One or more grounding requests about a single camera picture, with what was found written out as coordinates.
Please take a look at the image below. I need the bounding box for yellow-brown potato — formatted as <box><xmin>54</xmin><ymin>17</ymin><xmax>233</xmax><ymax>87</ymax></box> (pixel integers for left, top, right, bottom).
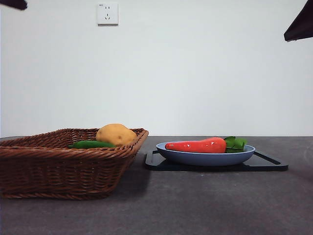
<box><xmin>95</xmin><ymin>123</ymin><xmax>137</xmax><ymax>147</ymax></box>

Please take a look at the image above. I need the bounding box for orange carrot with green leaves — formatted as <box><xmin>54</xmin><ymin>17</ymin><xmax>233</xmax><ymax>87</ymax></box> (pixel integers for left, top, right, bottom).
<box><xmin>165</xmin><ymin>136</ymin><xmax>247</xmax><ymax>154</ymax></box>

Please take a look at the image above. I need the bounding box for black flat tray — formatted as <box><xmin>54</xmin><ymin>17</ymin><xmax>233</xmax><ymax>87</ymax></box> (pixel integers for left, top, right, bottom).
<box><xmin>144</xmin><ymin>149</ymin><xmax>289</xmax><ymax>172</ymax></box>

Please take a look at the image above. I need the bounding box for green pepper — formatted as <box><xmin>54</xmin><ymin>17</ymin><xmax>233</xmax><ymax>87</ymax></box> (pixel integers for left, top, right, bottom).
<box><xmin>67</xmin><ymin>140</ymin><xmax>117</xmax><ymax>149</ymax></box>

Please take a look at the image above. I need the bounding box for blue round plate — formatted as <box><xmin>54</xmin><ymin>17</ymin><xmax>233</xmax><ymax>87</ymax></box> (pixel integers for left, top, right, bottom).
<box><xmin>156</xmin><ymin>141</ymin><xmax>256</xmax><ymax>166</ymax></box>

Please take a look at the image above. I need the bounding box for brown woven wicker basket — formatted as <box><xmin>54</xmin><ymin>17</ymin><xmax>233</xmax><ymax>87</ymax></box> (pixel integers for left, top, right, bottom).
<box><xmin>0</xmin><ymin>127</ymin><xmax>149</xmax><ymax>200</ymax></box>

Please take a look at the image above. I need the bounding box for white wall socket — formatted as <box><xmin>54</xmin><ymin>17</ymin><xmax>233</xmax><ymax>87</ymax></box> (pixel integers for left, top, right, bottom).
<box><xmin>97</xmin><ymin>2</ymin><xmax>119</xmax><ymax>26</ymax></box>

